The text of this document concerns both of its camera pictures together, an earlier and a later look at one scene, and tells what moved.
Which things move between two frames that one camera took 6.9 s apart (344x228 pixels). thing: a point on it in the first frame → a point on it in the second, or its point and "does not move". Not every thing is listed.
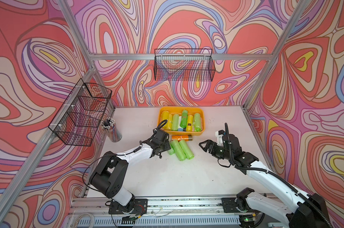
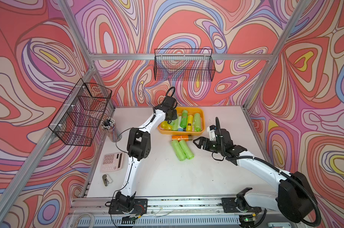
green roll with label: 184,119 does not move
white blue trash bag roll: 179,128 does not move
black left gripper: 167,144 → 174,111
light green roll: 175,122 does not move
